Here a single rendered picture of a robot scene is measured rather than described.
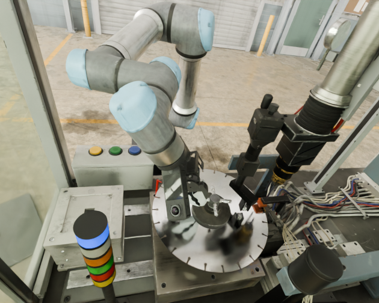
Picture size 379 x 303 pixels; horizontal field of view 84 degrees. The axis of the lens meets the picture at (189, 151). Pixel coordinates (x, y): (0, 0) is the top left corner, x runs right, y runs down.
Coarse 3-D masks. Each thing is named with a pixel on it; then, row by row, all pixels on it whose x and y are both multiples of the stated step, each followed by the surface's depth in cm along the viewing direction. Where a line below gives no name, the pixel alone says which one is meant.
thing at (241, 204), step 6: (234, 180) 60; (240, 180) 57; (234, 186) 59; (240, 186) 58; (240, 192) 58; (246, 192) 57; (246, 198) 56; (252, 198) 56; (258, 198) 56; (240, 204) 59; (252, 204) 56; (240, 210) 59
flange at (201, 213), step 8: (208, 192) 64; (192, 208) 59; (200, 208) 59; (208, 208) 57; (224, 208) 60; (200, 216) 57; (208, 216) 57; (216, 216) 57; (224, 216) 58; (208, 224) 55; (216, 224) 56
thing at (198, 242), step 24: (216, 192) 65; (192, 216) 58; (240, 216) 60; (264, 216) 61; (168, 240) 51; (192, 240) 52; (216, 240) 53; (240, 240) 54; (264, 240) 55; (192, 264) 48; (216, 264) 49; (240, 264) 50
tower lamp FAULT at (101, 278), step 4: (112, 268) 39; (108, 272) 38; (112, 272) 40; (92, 276) 37; (96, 276) 37; (100, 276) 37; (104, 276) 38; (108, 276) 39; (96, 280) 38; (100, 280) 38; (104, 280) 38
